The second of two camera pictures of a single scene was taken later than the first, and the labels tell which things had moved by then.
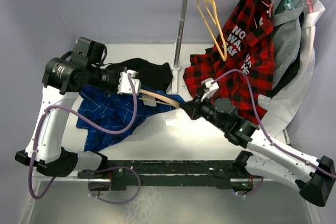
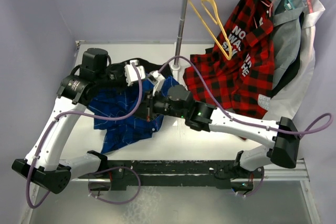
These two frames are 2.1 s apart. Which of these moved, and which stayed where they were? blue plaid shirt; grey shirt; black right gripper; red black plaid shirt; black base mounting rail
Moved: black right gripper; blue plaid shirt
Stayed: grey shirt; red black plaid shirt; black base mounting rail
